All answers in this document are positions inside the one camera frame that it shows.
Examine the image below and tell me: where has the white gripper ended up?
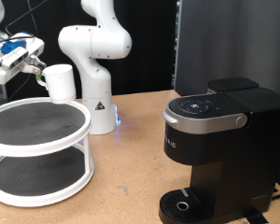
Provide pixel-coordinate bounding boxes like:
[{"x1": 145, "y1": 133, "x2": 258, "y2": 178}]
[{"x1": 0, "y1": 32, "x2": 48, "y2": 86}]

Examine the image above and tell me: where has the white mug with green tape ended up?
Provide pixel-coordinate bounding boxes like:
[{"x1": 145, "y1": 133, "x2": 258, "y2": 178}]
[{"x1": 35, "y1": 63, "x2": 77, "y2": 105}]

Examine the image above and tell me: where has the black Keurig coffee machine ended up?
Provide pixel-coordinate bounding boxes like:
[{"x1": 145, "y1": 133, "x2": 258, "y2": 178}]
[{"x1": 159, "y1": 77, "x2": 280, "y2": 224}]

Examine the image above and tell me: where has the white two-tier turntable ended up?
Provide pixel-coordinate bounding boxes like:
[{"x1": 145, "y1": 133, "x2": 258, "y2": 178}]
[{"x1": 0, "y1": 96, "x2": 95, "y2": 208}]

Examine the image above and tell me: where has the perforated metal rack strip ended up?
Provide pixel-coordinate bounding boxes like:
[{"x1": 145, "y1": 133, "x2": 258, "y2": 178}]
[{"x1": 172, "y1": 0, "x2": 182, "y2": 91}]

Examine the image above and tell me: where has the dark grey partition panel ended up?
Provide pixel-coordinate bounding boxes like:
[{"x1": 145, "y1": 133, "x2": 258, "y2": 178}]
[{"x1": 174, "y1": 0, "x2": 280, "y2": 194}]

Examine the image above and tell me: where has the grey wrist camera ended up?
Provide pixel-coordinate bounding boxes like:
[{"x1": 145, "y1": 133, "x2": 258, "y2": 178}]
[{"x1": 0, "y1": 38, "x2": 30, "y2": 72}]

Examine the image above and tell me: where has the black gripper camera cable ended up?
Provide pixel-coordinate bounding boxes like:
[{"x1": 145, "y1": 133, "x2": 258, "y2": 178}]
[{"x1": 0, "y1": 35, "x2": 35, "y2": 48}]

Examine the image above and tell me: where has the thin black hanging cable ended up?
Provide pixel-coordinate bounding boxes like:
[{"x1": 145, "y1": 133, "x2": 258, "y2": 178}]
[{"x1": 4, "y1": 0, "x2": 50, "y2": 35}]

